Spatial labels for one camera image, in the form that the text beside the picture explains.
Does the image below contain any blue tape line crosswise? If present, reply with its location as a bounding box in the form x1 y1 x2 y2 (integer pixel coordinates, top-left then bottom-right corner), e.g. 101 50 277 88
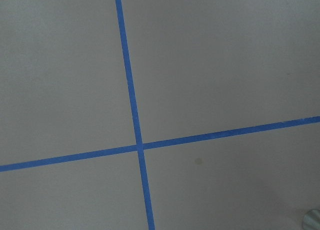
0 116 320 172

